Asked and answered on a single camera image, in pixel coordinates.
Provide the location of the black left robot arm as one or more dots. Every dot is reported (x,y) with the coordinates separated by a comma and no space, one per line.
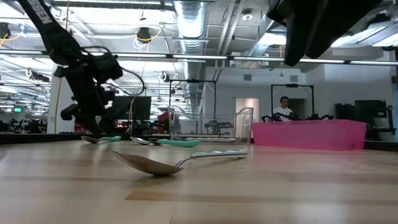
(46,28)

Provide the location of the green exit sign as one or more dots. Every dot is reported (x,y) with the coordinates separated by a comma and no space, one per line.
(17,109)

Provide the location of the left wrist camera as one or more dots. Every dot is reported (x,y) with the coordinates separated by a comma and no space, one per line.
(107,68)

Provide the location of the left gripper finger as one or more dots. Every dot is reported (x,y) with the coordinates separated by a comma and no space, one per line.
(112,119)
(91,121)

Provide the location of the silver ventilation duct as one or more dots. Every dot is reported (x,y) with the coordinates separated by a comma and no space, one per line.
(262,49)
(191,25)

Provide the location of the red chair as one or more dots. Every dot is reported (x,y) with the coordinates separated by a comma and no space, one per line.
(163,119)

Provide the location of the white pillar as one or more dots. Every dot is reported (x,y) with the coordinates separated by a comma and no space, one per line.
(51,99)

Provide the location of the black monitor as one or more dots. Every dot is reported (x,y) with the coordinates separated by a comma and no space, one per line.
(143,107)
(370,109)

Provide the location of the white ceiling sensor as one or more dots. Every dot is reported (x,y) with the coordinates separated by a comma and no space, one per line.
(247,16)

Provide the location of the black rig frame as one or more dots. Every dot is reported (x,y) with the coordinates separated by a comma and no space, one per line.
(192,81)
(292,85)

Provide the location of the person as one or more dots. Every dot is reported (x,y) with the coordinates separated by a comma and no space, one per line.
(283,111)

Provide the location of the pink-red plastic bin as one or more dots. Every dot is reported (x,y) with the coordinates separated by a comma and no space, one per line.
(311,137)

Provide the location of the clear plastic bin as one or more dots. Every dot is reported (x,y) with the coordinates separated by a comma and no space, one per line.
(245,124)

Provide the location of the long ceiling light bar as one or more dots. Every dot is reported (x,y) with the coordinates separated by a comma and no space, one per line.
(199,57)

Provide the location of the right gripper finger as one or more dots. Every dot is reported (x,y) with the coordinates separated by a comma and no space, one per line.
(342,15)
(300,31)

